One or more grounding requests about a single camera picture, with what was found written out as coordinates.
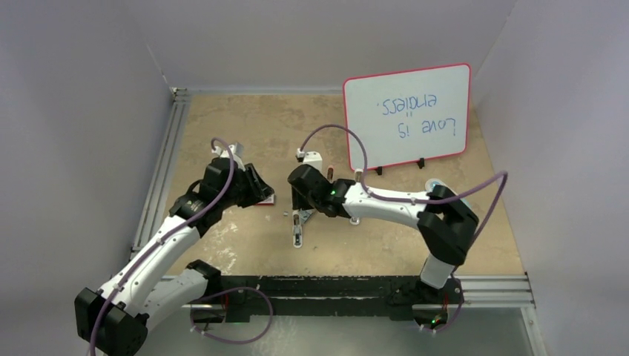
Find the red staple box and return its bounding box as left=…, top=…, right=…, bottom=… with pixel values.
left=257, top=194, right=276, bottom=206

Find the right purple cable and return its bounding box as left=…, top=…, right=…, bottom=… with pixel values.
left=297, top=124, right=509, bottom=335

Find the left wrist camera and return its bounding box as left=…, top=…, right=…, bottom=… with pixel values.
left=212, top=142, right=245, bottom=171

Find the blue patterned oval case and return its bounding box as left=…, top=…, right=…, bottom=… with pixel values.
left=424, top=178, right=470, bottom=207

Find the red-framed whiteboard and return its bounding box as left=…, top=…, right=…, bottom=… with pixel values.
left=342, top=63, right=472, bottom=170

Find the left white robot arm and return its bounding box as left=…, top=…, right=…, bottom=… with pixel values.
left=74, top=158, right=274, bottom=355

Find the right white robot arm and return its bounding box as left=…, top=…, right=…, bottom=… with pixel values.
left=287, top=164, right=478, bottom=302

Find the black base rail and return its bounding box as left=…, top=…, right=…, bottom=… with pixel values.
left=193, top=275, right=464, bottom=327

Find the aluminium frame rail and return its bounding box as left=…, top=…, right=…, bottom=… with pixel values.
left=130, top=88, right=193, bottom=257

